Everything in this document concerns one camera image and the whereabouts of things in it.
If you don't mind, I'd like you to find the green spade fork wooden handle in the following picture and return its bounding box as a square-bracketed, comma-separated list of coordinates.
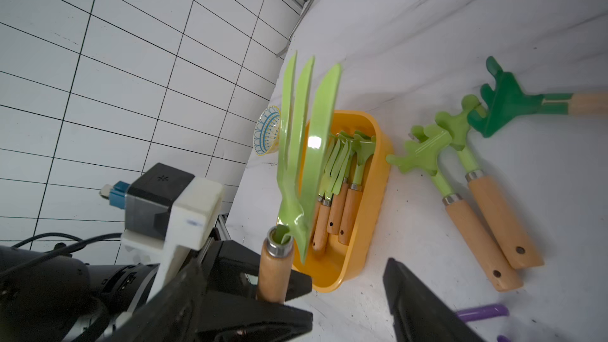
[327, 131, 355, 235]

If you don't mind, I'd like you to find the green fork tool wooden handle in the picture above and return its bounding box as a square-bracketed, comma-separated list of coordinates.
[256, 55, 342, 304]

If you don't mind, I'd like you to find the dark green small rake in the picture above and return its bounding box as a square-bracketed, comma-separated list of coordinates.
[467, 55, 608, 139]

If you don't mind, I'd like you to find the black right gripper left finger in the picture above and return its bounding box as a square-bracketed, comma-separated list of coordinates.
[107, 261, 207, 341]

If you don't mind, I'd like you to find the blue yellow patterned plate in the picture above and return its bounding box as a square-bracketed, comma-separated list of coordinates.
[253, 105, 281, 156]

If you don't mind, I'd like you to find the yellow plastic storage box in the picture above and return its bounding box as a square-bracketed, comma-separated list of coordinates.
[294, 111, 393, 293]

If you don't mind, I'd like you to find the green rake wooden handle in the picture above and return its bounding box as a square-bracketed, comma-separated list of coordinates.
[311, 135, 342, 254]

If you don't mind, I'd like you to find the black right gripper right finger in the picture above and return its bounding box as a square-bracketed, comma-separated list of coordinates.
[383, 258, 481, 342]

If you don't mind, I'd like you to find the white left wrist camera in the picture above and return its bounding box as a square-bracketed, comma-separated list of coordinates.
[100, 163, 225, 299]

